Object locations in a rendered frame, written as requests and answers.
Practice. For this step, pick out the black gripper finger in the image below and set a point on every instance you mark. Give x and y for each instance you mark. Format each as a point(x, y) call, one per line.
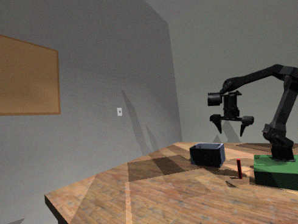
point(218, 124)
point(242, 129)

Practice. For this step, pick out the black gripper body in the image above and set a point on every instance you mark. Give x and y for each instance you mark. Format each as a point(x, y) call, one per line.
point(230, 114)

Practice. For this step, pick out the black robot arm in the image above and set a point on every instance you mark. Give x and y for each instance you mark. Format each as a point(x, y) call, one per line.
point(274, 132)

